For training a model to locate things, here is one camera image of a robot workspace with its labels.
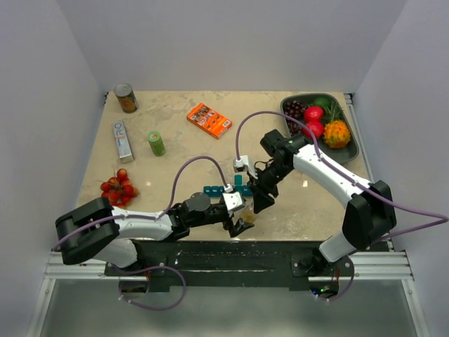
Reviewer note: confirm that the lower red pomegranate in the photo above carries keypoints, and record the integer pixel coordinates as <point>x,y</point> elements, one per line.
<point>313,127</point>

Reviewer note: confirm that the dark purple grape bunch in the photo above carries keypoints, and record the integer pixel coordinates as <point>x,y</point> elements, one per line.
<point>296,110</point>

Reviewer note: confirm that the clear pill bottle yellow capsules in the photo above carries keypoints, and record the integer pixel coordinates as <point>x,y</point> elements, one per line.
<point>248,215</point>

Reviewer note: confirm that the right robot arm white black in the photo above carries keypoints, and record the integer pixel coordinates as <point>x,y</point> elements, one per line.
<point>368,212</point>

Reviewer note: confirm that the green cylindrical container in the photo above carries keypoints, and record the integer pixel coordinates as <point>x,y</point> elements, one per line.
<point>156,143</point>

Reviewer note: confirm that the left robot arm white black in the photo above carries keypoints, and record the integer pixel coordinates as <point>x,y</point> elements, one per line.
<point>98,230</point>

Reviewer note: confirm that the silver toothpaste box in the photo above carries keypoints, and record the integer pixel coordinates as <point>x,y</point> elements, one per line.
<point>124,150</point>

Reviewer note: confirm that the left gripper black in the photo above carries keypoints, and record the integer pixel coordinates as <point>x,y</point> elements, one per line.
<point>234,229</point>

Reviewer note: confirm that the orange cardboard box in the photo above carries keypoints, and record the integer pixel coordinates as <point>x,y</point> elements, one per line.
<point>209,120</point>

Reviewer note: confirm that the green lime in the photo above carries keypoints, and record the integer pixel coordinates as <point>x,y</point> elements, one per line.
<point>322,102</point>

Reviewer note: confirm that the dark grey fruit tray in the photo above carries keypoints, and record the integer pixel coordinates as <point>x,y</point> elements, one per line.
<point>343,155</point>

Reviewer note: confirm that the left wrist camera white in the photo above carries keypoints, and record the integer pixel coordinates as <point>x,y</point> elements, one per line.
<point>238,202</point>

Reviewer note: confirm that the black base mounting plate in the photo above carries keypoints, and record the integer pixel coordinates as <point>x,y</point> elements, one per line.
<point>275,264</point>

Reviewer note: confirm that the orange spiky kiwano fruit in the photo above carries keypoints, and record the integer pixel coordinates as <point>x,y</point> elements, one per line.
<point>336,134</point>

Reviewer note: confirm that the aluminium frame rail right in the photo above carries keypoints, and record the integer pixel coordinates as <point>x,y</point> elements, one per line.
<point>350,104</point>

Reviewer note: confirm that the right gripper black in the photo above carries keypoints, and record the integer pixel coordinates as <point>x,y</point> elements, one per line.
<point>260,191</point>

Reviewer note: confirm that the upper red pomegranate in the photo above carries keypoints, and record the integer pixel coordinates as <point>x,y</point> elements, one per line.
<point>313,113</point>

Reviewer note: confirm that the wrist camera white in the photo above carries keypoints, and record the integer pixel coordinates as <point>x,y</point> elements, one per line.
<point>238,202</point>
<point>245,164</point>

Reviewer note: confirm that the red cherry bunch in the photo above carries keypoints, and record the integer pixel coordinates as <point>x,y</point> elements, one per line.
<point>119,190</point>

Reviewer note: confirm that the aluminium frame rail front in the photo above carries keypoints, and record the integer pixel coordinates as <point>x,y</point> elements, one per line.
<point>378,266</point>

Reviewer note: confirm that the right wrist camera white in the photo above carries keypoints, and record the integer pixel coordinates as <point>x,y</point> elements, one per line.
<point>245,164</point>

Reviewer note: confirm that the teal weekly pill organizer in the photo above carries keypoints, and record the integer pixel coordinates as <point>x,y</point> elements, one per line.
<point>216,191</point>

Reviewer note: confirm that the aluminium frame rail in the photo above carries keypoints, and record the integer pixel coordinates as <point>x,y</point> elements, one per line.
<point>378,266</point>
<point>350,104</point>

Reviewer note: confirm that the red pomegranate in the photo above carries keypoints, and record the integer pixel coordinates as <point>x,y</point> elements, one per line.
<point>313,113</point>
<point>313,127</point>

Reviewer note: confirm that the tin can fruit label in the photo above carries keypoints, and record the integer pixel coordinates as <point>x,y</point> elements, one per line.
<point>126,98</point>

